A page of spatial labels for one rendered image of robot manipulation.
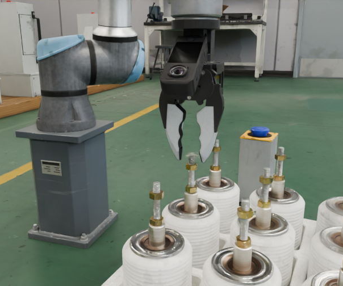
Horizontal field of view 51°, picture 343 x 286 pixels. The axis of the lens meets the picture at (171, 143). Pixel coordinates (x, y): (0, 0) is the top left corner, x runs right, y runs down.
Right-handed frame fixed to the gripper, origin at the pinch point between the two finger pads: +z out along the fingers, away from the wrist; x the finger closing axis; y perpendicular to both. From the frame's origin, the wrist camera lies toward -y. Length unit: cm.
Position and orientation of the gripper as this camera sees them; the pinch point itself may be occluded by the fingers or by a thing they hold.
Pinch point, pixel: (189, 154)
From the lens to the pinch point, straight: 57.0
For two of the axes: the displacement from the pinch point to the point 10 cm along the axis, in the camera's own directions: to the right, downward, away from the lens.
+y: 3.2, -2.6, 9.1
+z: 0.0, 9.6, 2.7
